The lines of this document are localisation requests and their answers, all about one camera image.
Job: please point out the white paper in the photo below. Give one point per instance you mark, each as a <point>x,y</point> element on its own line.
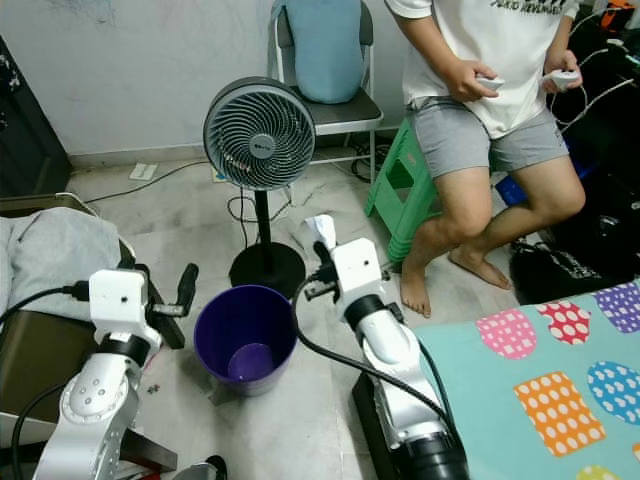
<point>320,230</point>

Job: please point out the white hand controller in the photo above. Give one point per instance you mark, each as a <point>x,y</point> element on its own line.
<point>492,82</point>
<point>567,76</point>

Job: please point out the purple plastic bin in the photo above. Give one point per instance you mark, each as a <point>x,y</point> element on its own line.
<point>260,320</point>

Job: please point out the grey clothes pile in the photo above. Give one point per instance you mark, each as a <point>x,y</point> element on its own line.
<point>50,250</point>

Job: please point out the green plastic stool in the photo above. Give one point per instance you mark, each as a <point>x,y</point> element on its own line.
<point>400,190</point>

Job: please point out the grey standing fan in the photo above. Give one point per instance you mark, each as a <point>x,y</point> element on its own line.
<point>258,135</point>

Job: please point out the brown storage box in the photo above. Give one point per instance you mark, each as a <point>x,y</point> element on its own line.
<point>30,370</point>

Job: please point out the grey metal chair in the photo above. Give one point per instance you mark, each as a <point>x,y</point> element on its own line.
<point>350,112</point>

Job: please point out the black left robot foot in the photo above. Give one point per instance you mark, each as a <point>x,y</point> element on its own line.
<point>210,470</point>

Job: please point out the dark wardrobe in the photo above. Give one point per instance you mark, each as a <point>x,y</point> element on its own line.
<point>30,140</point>

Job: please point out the blue cushion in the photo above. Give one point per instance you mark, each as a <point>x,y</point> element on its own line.
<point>320,50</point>

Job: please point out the black bag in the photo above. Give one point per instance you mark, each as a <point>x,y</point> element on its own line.
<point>555,275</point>

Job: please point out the teal patterned blanket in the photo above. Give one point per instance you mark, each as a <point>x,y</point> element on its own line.
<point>490,440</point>

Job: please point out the person in white shirt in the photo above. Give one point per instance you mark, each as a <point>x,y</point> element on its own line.
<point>470,40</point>

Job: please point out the black equipment pile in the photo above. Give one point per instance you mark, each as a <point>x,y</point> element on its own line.
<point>610,150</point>

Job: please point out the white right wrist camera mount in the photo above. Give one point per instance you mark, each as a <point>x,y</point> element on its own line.
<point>358,270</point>

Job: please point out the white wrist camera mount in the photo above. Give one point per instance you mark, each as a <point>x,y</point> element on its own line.
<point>118,300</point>
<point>358,270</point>

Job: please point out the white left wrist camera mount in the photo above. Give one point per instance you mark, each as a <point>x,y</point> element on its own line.
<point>118,300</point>

